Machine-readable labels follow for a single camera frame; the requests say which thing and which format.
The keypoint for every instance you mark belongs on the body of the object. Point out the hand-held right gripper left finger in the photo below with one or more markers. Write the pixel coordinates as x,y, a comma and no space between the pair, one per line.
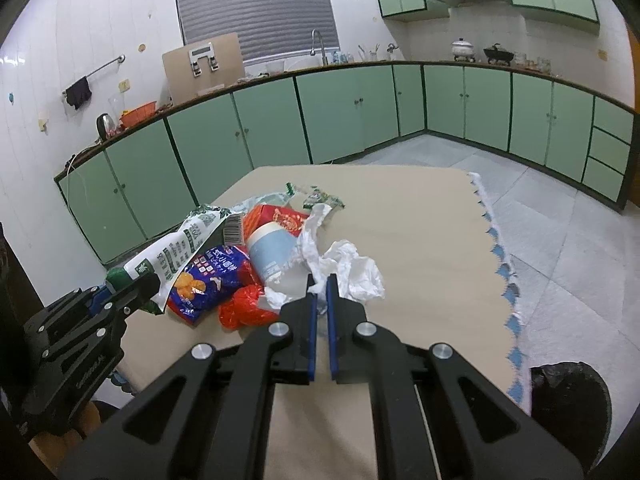
311,330

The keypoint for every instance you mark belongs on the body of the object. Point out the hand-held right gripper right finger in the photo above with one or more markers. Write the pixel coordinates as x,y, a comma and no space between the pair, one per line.
331,330

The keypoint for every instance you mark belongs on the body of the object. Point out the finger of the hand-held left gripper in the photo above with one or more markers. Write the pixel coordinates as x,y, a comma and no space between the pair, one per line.
100,296
137,292

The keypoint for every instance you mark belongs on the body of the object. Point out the green and white plastic bag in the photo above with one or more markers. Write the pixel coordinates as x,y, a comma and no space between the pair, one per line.
175,250

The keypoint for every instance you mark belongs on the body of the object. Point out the red plastic bag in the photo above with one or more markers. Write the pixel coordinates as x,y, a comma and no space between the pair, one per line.
245,310

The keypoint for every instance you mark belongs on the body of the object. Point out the blue and red snack packet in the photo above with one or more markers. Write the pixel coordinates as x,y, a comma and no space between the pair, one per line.
210,280

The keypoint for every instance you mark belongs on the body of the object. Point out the light blue paper cup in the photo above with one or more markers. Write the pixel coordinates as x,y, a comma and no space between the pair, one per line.
270,255

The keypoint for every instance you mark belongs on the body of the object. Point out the white tissue paper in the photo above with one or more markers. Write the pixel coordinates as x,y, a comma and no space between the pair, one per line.
310,240

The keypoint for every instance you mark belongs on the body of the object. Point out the red cardboard box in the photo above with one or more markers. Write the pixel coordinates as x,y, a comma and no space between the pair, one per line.
280,217

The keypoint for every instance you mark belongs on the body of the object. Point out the green and clear wrapper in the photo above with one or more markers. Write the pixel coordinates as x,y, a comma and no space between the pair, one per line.
320,197

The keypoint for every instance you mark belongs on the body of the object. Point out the black trash bin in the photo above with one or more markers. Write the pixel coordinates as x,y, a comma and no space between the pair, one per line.
570,410

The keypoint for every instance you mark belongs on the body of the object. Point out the metal electric kettle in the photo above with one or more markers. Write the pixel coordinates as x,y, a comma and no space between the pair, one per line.
105,127

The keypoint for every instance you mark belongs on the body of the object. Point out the orange plastic basket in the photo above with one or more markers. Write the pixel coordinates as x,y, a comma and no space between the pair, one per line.
137,116

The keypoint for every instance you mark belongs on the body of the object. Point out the clear plastic pitcher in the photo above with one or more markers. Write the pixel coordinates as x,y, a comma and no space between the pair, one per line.
116,110

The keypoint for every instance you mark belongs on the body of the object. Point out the dark hanging cloth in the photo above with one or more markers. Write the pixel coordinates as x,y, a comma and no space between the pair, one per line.
79,92

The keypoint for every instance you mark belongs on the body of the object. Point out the green kitchen base cabinets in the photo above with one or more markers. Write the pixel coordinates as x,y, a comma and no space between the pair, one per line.
280,115

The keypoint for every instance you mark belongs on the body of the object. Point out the metal kitchen faucet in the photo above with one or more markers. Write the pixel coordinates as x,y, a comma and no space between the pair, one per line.
323,55

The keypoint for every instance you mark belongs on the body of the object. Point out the utensil holder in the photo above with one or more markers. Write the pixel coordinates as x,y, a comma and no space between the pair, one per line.
372,55

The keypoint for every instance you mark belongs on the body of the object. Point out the white cooking pot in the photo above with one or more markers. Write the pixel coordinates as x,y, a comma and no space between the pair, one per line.
462,49

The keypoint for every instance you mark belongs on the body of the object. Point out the grey window blind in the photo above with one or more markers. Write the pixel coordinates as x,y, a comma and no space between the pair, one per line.
250,0

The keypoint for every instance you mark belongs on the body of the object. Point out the black wok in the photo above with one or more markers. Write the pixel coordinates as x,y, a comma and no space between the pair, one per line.
497,54

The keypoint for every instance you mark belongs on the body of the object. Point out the cluster of glass jars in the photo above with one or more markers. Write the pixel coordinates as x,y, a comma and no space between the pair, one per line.
532,62

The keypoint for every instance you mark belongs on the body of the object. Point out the yellowed wall socket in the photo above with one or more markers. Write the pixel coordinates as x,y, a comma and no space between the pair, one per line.
124,86

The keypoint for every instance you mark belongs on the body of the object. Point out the metal towel rail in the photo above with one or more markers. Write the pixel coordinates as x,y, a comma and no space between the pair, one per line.
102,66

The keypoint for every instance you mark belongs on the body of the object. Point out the wooden board with metal bracket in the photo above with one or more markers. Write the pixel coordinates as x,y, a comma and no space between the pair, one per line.
225,60

